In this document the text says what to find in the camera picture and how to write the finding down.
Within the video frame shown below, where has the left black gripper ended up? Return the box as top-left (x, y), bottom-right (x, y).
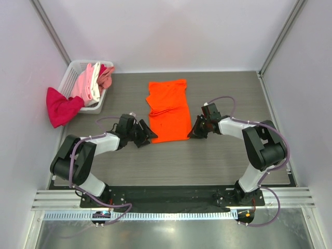
top-left (127, 119), bottom-right (157, 147)

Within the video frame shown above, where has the orange t-shirt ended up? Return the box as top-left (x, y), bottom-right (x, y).
top-left (146, 79), bottom-right (192, 144)

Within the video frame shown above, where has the magenta t-shirt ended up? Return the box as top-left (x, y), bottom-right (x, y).
top-left (46, 87), bottom-right (84, 128)

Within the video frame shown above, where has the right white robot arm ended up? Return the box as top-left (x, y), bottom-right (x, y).
top-left (187, 103), bottom-right (289, 205)

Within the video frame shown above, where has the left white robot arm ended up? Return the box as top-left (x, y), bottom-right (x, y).
top-left (50, 114), bottom-right (158, 207)

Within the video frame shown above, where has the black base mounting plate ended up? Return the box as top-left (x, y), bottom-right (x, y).
top-left (79, 184), bottom-right (265, 214)

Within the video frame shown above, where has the white t-shirt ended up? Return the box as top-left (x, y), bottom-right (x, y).
top-left (90, 62), bottom-right (101, 104)

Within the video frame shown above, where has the salmon pink t-shirt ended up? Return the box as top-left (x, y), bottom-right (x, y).
top-left (97, 64), bottom-right (115, 91)

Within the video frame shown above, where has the light pink t-shirt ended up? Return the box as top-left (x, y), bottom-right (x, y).
top-left (70, 63), bottom-right (94, 106)

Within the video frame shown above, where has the white plastic laundry basket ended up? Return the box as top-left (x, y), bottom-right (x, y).
top-left (58, 60), bottom-right (114, 114)

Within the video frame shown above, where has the white slotted cable duct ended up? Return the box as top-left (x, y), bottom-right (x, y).
top-left (43, 210), bottom-right (238, 222)

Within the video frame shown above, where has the aluminium front rail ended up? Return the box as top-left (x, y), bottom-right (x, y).
top-left (31, 187), bottom-right (315, 211)

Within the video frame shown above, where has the right aluminium frame post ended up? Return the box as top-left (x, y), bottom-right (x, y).
top-left (257, 0), bottom-right (308, 78)

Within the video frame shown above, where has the aluminium frame post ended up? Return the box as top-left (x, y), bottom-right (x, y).
top-left (29, 0), bottom-right (71, 65)
top-left (257, 0), bottom-right (308, 78)

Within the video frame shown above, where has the left aluminium frame post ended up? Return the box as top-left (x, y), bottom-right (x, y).
top-left (29, 0), bottom-right (71, 65)

